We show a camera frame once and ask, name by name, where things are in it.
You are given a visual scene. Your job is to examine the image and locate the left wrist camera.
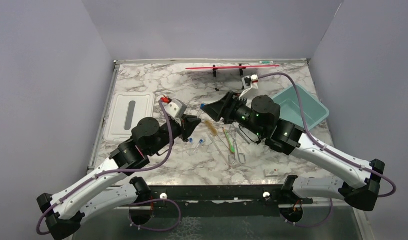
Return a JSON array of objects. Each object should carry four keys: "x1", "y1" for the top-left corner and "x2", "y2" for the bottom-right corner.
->
[{"x1": 164, "y1": 98, "x2": 187, "y2": 126}]

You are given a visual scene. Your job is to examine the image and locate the glass stirring rod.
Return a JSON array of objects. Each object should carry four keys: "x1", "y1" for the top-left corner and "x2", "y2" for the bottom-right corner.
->
[{"x1": 207, "y1": 133, "x2": 230, "y2": 166}]

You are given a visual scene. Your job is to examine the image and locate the brown bottle brush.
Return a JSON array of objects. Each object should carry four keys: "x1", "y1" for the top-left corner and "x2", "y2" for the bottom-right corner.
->
[{"x1": 204, "y1": 120, "x2": 218, "y2": 136}]

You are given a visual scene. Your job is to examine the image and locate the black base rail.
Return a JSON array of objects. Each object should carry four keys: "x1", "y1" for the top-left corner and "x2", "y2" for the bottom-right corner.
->
[{"x1": 137, "y1": 184, "x2": 314, "y2": 218}]

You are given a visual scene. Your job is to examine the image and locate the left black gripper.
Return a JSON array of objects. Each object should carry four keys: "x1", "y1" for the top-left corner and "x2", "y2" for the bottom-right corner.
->
[{"x1": 148, "y1": 114, "x2": 202, "y2": 156}]

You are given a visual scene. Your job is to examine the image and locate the metal scissors forceps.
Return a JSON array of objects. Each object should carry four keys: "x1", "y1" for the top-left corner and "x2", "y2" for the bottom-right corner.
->
[{"x1": 227, "y1": 125, "x2": 247, "y2": 165}]

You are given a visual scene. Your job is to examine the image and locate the black wire stand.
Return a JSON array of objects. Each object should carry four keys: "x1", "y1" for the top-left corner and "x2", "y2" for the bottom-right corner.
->
[{"x1": 211, "y1": 63, "x2": 246, "y2": 92}]

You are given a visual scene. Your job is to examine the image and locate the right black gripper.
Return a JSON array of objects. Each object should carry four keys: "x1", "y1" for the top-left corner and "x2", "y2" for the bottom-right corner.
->
[{"x1": 201, "y1": 90, "x2": 266, "y2": 139}]

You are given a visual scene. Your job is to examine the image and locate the red rod on stand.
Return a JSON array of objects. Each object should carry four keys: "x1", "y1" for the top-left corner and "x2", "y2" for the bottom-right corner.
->
[{"x1": 185, "y1": 64, "x2": 280, "y2": 70}]

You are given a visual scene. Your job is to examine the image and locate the teal plastic bin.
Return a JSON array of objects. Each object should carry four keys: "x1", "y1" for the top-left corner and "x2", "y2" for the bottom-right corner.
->
[{"x1": 271, "y1": 84, "x2": 330, "y2": 130}]

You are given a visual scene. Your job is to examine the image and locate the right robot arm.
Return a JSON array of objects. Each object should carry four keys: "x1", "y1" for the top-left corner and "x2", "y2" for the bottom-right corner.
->
[{"x1": 201, "y1": 91, "x2": 385, "y2": 212}]

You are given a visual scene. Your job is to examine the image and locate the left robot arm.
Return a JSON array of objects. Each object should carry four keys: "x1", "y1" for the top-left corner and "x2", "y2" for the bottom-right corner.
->
[{"x1": 36, "y1": 114, "x2": 202, "y2": 240}]

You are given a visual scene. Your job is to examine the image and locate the small white label box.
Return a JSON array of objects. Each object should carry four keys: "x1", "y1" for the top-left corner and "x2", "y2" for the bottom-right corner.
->
[{"x1": 263, "y1": 169, "x2": 279, "y2": 178}]

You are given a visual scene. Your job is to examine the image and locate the green handled tool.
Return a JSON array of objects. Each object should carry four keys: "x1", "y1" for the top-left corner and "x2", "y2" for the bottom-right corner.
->
[{"x1": 222, "y1": 127, "x2": 235, "y2": 154}]

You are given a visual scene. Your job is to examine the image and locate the white plastic lid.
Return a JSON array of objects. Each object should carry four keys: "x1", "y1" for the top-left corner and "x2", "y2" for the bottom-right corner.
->
[{"x1": 103, "y1": 92, "x2": 155, "y2": 143}]

